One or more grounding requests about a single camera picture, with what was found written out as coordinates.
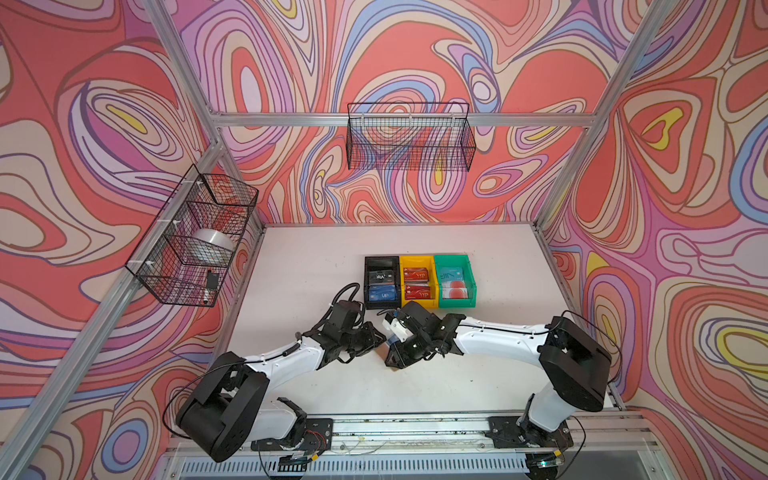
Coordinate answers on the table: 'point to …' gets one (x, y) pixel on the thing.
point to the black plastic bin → (381, 263)
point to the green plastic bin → (456, 267)
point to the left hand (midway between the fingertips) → (390, 338)
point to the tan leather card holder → (382, 350)
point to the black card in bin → (381, 277)
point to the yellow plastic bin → (420, 262)
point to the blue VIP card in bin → (382, 292)
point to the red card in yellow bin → (416, 292)
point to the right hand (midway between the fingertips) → (394, 367)
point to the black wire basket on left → (182, 258)
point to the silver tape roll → (216, 238)
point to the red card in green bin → (454, 290)
